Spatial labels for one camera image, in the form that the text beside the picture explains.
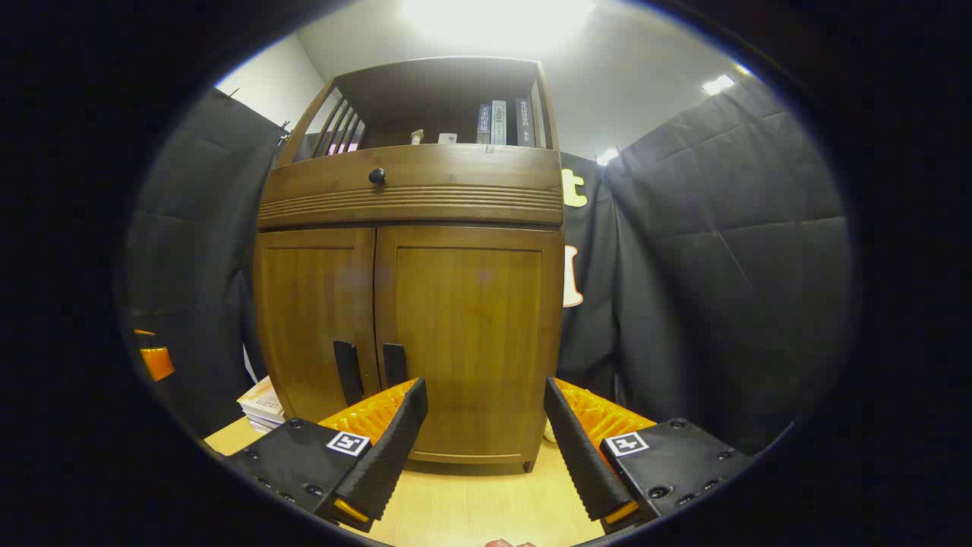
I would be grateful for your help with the grey book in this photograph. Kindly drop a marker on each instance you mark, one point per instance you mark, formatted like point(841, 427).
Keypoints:
point(499, 123)

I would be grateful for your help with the large ceiling light panel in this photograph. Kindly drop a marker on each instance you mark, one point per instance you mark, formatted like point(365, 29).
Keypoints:
point(497, 19)

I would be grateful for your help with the dark round drawer knob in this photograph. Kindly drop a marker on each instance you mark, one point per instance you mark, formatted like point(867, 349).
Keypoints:
point(377, 176)

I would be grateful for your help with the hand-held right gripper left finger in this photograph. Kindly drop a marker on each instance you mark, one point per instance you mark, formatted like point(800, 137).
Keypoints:
point(391, 448)

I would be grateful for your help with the wooden cabinet drawer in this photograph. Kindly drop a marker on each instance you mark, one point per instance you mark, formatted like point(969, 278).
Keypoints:
point(456, 186)

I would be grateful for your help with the dark book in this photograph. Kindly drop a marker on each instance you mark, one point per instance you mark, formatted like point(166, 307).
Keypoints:
point(525, 121)

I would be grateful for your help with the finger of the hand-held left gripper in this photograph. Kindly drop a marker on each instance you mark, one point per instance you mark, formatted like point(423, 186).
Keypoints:
point(157, 362)

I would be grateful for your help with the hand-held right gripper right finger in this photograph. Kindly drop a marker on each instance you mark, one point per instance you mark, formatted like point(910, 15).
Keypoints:
point(581, 456)

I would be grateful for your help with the stack of pale books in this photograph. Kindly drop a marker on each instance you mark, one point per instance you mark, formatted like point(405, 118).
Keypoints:
point(262, 403)

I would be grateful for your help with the black backdrop cloth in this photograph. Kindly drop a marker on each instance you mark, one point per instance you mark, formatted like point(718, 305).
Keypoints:
point(721, 266)

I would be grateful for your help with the wooden double-door shoe cabinet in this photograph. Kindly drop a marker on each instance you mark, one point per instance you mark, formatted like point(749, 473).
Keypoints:
point(425, 91)

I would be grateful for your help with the small ceiling light panel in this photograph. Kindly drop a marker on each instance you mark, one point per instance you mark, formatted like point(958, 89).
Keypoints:
point(607, 157)
point(717, 84)

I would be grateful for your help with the blue book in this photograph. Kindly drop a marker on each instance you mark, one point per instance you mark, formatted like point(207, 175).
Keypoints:
point(484, 125)

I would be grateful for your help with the wooden shoe cabinet door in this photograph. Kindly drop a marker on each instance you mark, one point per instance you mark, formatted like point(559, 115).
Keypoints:
point(471, 319)
point(311, 304)

